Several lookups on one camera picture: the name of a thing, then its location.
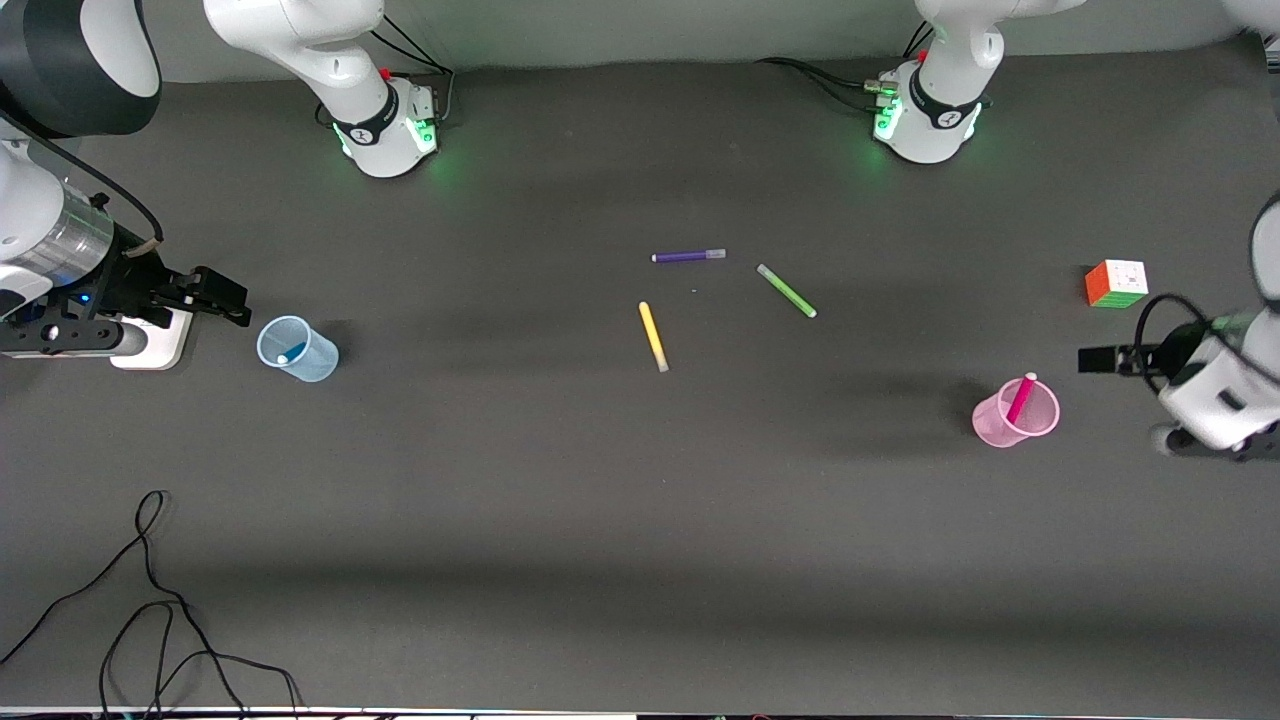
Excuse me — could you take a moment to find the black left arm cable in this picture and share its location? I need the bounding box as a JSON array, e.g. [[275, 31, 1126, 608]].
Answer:
[[1136, 293, 1217, 397]]

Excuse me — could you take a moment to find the green marker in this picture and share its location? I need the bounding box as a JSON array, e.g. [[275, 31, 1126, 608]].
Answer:
[[756, 263, 819, 320]]

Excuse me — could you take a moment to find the black right base cable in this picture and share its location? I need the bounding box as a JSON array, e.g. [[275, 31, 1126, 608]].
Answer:
[[315, 20, 457, 131]]

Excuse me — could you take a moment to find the yellow marker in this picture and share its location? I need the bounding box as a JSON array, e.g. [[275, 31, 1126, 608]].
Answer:
[[638, 300, 670, 374]]

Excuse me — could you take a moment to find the pink mesh cup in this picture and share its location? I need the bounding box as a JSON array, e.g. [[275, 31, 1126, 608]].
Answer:
[[971, 377, 1061, 448]]

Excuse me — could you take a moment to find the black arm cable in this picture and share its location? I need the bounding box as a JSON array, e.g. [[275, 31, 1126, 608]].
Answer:
[[0, 110, 164, 257], [1136, 293, 1217, 397]]

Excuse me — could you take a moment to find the translucent blue cup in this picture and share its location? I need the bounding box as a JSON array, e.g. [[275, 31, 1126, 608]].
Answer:
[[257, 314, 341, 384]]

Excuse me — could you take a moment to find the loose black cable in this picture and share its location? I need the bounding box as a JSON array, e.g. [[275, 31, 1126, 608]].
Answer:
[[0, 490, 301, 717]]

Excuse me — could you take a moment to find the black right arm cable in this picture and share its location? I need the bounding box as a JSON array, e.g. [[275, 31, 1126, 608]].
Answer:
[[0, 110, 164, 257]]

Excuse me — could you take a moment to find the colourful puzzle cube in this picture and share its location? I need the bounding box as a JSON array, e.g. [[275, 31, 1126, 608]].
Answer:
[[1085, 259, 1150, 310]]

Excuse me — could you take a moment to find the black base cable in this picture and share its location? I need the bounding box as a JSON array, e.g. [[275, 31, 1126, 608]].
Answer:
[[315, 20, 457, 131], [757, 20, 936, 111]]

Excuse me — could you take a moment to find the black left base cable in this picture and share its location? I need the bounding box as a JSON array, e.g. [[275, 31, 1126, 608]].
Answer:
[[757, 20, 936, 111]]

